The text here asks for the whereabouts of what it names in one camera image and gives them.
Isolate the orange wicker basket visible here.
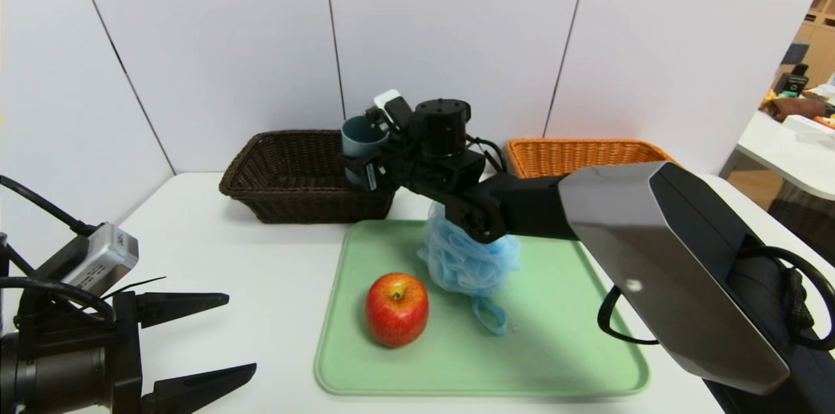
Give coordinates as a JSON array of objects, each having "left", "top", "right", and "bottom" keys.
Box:
[{"left": 506, "top": 138, "right": 679, "bottom": 179}]

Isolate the white flat box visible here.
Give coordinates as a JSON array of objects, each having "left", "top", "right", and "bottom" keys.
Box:
[{"left": 781, "top": 115, "right": 835, "bottom": 136}]

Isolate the blue-grey plastic cup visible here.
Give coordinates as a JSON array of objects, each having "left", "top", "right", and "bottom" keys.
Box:
[{"left": 341, "top": 115, "right": 391, "bottom": 173}]

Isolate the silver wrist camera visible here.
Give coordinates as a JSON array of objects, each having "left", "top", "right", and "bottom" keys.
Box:
[
  {"left": 39, "top": 222, "right": 140, "bottom": 297},
  {"left": 373, "top": 89, "right": 413, "bottom": 131}
]

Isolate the dark grey panel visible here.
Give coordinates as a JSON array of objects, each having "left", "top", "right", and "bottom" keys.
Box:
[{"left": 778, "top": 42, "right": 807, "bottom": 66}]

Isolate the wooden shelf unit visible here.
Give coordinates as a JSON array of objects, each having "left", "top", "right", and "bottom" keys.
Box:
[{"left": 791, "top": 0, "right": 835, "bottom": 89}]

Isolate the brown cloth bundle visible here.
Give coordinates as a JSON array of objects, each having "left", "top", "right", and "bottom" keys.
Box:
[{"left": 765, "top": 96, "right": 825, "bottom": 123}]

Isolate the dark brown wicker basket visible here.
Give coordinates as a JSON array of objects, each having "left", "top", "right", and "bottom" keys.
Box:
[{"left": 219, "top": 130, "right": 396, "bottom": 225}]

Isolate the red apple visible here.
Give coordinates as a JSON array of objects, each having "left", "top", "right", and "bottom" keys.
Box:
[{"left": 365, "top": 272, "right": 430, "bottom": 347}]

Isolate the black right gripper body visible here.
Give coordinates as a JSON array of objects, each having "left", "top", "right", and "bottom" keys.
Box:
[{"left": 357, "top": 147, "right": 412, "bottom": 192}]

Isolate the light green plastic tray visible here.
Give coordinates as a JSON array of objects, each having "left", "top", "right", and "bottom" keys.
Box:
[{"left": 314, "top": 219, "right": 650, "bottom": 396}]

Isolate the black device with green mark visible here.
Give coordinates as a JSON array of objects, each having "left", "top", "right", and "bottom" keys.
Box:
[{"left": 774, "top": 64, "right": 808, "bottom": 97}]

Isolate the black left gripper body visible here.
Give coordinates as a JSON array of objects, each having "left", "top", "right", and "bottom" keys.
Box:
[{"left": 0, "top": 291, "right": 144, "bottom": 414}]

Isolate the white side table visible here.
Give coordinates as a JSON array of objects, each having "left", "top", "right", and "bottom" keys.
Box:
[{"left": 735, "top": 111, "right": 835, "bottom": 201}]

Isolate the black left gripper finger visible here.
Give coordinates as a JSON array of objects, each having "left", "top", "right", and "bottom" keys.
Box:
[
  {"left": 141, "top": 362, "right": 258, "bottom": 414},
  {"left": 135, "top": 291, "right": 230, "bottom": 329}
]

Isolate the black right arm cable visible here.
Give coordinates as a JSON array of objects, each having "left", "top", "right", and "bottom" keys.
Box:
[{"left": 597, "top": 246, "right": 835, "bottom": 353}]

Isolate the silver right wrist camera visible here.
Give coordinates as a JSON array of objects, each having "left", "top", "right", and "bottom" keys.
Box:
[{"left": 373, "top": 89, "right": 413, "bottom": 131}]

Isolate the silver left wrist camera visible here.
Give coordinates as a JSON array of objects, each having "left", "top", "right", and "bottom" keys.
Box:
[{"left": 39, "top": 222, "right": 140, "bottom": 297}]

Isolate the light blue mesh bath pouf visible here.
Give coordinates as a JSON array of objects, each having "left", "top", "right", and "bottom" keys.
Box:
[{"left": 417, "top": 202, "right": 521, "bottom": 336}]

